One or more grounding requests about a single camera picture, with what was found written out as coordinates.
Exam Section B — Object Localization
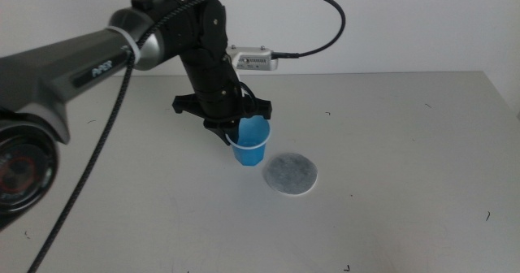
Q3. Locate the blue plastic cup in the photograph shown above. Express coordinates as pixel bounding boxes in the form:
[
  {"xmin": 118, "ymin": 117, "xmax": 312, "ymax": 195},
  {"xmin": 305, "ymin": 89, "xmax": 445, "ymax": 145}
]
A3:
[{"xmin": 225, "ymin": 115, "xmax": 272, "ymax": 167}]

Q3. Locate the round grey cup mat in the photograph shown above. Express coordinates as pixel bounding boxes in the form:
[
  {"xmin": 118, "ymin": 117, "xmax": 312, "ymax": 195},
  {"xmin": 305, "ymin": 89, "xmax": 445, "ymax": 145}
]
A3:
[{"xmin": 263, "ymin": 152, "xmax": 319, "ymax": 197}]

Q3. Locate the white zip tie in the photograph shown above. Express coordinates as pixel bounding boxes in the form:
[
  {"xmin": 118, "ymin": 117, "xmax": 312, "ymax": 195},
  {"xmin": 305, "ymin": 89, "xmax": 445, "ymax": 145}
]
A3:
[{"xmin": 106, "ymin": 25, "xmax": 141, "ymax": 64}]

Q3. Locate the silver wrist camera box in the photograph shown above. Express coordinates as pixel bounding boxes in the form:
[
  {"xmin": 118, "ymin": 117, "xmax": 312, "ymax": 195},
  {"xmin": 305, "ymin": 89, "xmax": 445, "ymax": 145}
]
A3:
[{"xmin": 225, "ymin": 45, "xmax": 280, "ymax": 72}]

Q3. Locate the black braided cable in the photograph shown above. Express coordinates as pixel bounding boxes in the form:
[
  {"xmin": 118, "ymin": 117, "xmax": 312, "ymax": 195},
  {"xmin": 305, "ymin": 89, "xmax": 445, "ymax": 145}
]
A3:
[{"xmin": 26, "ymin": 0, "xmax": 347, "ymax": 273}]

